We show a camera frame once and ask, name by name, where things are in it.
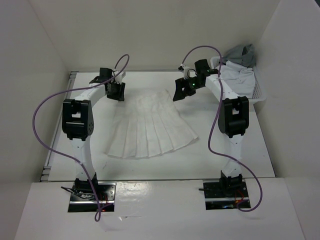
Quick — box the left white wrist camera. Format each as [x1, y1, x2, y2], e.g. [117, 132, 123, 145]
[112, 69, 126, 84]

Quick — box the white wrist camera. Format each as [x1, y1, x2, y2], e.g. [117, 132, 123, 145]
[178, 64, 193, 80]
[112, 69, 126, 84]

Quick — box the white pleated skirt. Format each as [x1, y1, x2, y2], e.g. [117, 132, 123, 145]
[105, 89, 198, 159]

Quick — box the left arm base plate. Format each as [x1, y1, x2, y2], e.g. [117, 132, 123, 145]
[61, 182, 117, 213]

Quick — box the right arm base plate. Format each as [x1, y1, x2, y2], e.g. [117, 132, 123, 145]
[198, 180, 251, 210]

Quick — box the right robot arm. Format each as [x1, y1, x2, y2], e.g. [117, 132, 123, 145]
[173, 59, 249, 198]

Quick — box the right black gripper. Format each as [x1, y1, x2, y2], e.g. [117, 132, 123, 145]
[172, 75, 204, 102]

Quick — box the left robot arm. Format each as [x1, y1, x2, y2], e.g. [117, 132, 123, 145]
[62, 68, 126, 200]

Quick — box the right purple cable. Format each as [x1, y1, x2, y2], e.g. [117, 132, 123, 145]
[180, 45, 264, 212]

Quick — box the white plastic basket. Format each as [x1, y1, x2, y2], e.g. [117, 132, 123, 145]
[210, 56, 267, 105]

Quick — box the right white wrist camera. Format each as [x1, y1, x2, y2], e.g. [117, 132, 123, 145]
[178, 64, 193, 80]

